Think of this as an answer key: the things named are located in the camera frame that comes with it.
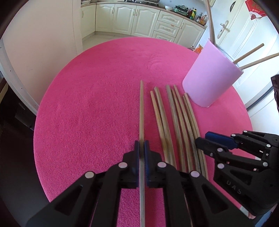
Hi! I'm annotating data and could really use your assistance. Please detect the wooden chopstick one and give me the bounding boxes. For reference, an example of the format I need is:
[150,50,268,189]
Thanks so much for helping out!
[139,80,146,227]

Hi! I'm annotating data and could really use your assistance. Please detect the wooden chopstick nine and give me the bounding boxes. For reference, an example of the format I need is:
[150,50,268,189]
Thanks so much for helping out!
[184,93,210,180]

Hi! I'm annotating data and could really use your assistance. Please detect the wooden chopstick ten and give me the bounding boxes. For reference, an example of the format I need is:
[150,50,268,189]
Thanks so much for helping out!
[203,0,216,45]

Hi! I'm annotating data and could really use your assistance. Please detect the green kitchen appliance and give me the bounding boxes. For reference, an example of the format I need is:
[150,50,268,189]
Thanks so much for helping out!
[172,5,189,17]

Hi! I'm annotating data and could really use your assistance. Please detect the cream lower kitchen cabinets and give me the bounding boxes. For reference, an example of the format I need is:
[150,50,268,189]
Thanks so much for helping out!
[80,2,205,48]

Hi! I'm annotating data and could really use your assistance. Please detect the wooden chopstick seven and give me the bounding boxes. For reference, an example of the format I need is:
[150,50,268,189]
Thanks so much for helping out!
[174,85,201,172]

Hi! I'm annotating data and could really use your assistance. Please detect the wooden chopstick six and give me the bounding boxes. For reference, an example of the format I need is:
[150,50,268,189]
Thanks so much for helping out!
[171,89,194,172]

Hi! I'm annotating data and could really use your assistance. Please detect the wooden chopstick five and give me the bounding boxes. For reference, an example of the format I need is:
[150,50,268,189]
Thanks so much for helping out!
[165,85,187,173]

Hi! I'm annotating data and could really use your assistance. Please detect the wooden chopstick three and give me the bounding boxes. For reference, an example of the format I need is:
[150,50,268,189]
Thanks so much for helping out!
[154,87,177,168]

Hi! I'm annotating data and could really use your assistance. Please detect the pink cylindrical utensil holder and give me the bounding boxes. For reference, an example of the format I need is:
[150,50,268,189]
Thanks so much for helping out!
[182,41,243,107]

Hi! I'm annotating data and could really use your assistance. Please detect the wooden chopstick two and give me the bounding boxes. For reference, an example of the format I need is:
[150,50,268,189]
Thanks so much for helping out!
[150,91,170,164]

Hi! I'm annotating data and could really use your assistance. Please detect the wooden chopstick four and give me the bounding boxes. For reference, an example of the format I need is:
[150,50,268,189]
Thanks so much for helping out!
[233,43,264,64]

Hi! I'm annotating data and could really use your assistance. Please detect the orange snack bag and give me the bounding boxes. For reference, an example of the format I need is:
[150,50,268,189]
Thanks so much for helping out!
[193,45,203,54]

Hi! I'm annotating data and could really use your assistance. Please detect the condiment bottles on counter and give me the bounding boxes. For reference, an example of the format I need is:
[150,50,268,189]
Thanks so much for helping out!
[187,8,208,26]

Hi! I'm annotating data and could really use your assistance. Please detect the red diamond door decoration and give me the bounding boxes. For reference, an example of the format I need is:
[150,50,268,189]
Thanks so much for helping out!
[244,0,267,20]

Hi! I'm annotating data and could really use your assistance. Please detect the white open door leaf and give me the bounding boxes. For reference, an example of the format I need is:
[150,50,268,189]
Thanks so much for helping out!
[1,1,83,114]

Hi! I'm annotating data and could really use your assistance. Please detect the white door with handle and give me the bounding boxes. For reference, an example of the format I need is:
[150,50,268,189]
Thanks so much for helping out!
[211,1,278,134]

